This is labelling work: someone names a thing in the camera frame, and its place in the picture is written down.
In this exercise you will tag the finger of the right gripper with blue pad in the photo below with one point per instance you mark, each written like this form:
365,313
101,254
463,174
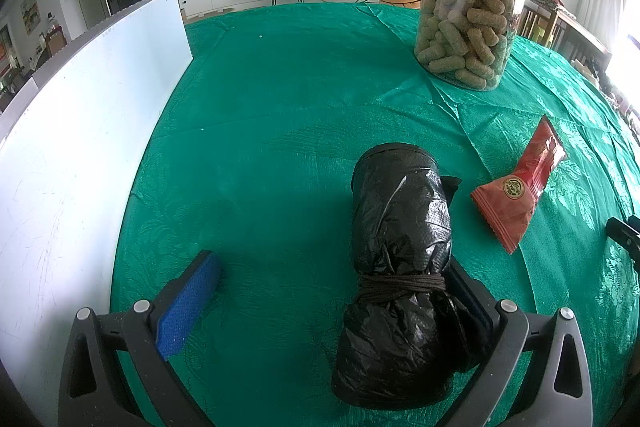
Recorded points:
626,234

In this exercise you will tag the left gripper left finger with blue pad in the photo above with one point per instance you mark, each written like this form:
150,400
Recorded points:
93,387

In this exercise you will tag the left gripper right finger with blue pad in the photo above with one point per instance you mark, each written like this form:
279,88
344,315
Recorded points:
556,390

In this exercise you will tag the red snack packet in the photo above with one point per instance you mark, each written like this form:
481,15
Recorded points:
508,203

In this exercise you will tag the black plastic bag roll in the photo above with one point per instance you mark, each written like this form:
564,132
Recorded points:
411,328

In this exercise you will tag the white cardboard storage box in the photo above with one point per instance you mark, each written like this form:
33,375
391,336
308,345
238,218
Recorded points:
67,166

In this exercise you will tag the wooden railing furniture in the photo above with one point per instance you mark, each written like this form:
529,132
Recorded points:
549,24

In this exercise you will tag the green satin tablecloth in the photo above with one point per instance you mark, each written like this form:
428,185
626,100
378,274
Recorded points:
253,156

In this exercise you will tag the clear jar of puffed snacks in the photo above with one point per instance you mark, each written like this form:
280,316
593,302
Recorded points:
467,42

